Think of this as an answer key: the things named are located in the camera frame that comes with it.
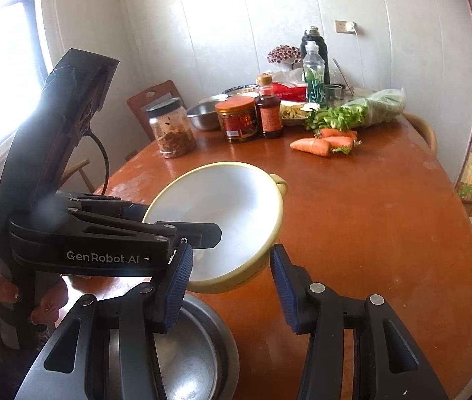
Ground orange-lidded pickle jar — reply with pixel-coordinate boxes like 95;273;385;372
215;96;261;143

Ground plate of sliced food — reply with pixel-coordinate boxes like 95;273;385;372
279;99;321;126

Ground yellow bowl with handle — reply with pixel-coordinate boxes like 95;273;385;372
142;161;289;295

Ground metal chopsticks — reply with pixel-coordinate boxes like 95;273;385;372
333;58;354;97

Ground curved-back wooden chair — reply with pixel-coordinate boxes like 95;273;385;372
58;157;96;195
402;112;439;153

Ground white charger cable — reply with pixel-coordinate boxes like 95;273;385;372
353;28;365;89

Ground carrot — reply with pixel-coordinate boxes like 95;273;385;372
329;136;362;155
290;138;332;158
318;128;358;140

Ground small steel bowl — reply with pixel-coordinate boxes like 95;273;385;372
185;100;225;131

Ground black thermos bottle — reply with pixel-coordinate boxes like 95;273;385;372
300;26;331;70

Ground bag of green vegetables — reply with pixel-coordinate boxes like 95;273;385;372
305;88;407;131

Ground blue patterned plate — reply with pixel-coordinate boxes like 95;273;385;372
221;84;262;97

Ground glass cup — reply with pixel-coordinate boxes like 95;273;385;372
324;84;347;108

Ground clear jar with black lid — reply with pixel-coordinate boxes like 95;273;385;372
146;97;197;159

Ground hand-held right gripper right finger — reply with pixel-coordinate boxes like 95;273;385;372
269;244;449;400

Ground clear plastic bottle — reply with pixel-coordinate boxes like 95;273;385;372
302;41;331;109

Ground dark sauce bottle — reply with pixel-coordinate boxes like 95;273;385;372
255;74;285;139

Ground dried flower bouquet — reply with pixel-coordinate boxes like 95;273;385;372
267;44;304;70

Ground red tissue pack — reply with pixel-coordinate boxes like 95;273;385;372
271;71;309;103

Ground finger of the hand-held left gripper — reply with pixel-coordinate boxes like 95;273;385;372
55;190;150;223
10;206;223;279

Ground stainless steel bowl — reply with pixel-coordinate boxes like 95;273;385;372
107;292;242;400

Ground brown slatted wooden chair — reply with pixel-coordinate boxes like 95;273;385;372
126;80;187;143

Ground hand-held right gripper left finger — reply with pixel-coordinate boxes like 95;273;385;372
14;242;195;400

